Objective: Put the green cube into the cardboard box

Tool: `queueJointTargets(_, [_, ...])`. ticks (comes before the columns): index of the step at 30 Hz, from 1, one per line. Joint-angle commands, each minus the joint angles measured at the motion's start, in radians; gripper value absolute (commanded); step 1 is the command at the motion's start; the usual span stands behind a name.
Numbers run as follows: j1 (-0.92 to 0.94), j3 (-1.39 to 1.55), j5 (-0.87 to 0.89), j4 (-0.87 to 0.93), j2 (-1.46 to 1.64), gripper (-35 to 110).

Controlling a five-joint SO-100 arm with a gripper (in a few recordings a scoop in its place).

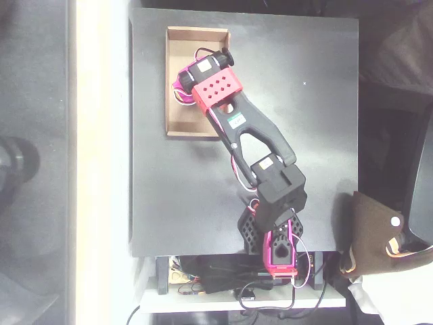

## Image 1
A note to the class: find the magenta gripper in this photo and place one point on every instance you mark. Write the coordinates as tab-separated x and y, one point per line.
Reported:
181	75

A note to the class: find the black perforated arm base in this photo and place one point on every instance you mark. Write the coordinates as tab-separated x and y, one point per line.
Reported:
248	230

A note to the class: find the open cardboard box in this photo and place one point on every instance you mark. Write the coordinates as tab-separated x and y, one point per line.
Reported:
189	115

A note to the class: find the light wooden piece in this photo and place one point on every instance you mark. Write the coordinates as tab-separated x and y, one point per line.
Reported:
177	275

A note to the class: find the black power adapter bundle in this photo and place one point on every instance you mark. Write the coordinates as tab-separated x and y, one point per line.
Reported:
230	274

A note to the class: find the white shelf board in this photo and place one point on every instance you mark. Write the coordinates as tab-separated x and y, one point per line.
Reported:
203	301

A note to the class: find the dark brown cloth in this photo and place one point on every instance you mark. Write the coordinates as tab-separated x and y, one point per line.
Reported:
395	50

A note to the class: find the brown leather bag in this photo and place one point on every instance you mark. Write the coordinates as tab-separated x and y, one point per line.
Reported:
368	237

